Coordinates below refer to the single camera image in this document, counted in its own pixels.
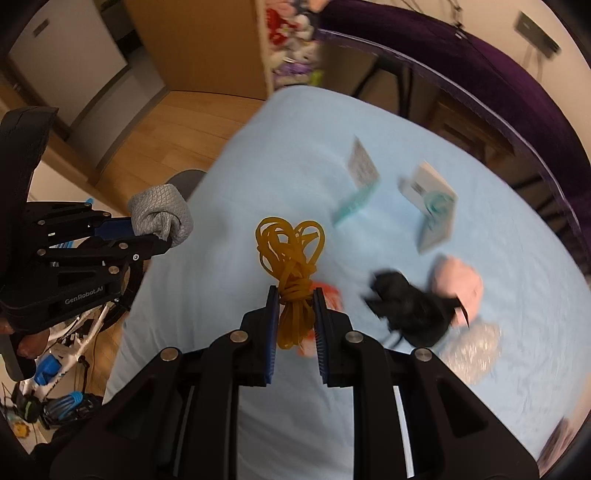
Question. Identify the yellow rubber band bundle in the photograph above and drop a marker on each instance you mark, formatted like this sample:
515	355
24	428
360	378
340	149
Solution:
288	267

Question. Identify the grey round trash bin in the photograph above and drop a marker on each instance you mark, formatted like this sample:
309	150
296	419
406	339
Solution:
184	180

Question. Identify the black metal table frame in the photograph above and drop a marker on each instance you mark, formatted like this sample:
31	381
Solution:
404	87

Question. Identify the dark wall socket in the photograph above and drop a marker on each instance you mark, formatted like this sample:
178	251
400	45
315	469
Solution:
535	32

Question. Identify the orange white wrapper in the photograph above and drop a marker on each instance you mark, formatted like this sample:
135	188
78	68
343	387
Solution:
333	297

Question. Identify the black cloth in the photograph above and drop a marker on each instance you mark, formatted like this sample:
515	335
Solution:
406	309

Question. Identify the white packet with teal circle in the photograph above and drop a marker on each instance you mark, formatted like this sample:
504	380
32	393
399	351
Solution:
434	207

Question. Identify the light blue bed sheet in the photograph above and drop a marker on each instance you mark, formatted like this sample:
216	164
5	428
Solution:
277	161

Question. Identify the wooden cabinet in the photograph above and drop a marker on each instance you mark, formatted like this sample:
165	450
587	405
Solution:
466	124

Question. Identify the person's left hand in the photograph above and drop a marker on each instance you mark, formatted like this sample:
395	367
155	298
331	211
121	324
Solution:
31	346

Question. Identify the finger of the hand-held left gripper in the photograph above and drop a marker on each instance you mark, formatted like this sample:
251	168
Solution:
138	251
113	228

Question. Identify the purple fringed cloth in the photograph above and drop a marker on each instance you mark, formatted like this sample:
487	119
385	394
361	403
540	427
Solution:
485	60

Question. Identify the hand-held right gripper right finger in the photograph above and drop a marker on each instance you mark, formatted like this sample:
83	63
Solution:
321	337

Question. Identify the clear plastic bag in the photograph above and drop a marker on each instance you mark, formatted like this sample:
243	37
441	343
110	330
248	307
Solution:
475	353

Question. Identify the clear cylinder of plush toys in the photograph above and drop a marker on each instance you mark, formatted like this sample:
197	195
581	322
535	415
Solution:
286	27

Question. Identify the grey textured cloth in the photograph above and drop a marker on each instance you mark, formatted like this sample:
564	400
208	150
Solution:
157	207

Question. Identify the white door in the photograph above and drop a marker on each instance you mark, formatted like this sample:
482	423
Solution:
69	60

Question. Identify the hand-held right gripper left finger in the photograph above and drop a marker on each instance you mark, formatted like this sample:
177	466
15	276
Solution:
273	332

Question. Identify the wooden wardrobe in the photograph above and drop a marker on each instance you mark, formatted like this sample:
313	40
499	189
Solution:
198	41

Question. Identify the pink cloth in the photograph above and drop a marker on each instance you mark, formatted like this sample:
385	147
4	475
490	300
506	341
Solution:
459	279

